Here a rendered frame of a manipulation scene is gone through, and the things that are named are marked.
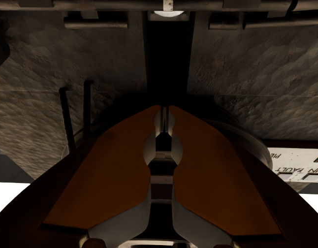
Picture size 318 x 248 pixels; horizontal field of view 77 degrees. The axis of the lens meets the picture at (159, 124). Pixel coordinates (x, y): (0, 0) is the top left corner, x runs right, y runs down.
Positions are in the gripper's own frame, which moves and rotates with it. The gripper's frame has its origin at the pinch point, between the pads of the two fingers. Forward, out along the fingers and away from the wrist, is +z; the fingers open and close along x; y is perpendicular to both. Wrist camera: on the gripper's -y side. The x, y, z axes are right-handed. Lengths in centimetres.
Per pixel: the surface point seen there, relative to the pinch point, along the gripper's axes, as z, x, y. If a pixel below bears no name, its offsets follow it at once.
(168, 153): 9.4, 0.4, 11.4
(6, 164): 540, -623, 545
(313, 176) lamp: 31, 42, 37
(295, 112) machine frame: 26.3, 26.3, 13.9
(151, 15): 18.0, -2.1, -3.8
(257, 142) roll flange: 17.4, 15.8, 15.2
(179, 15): 18.3, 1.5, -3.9
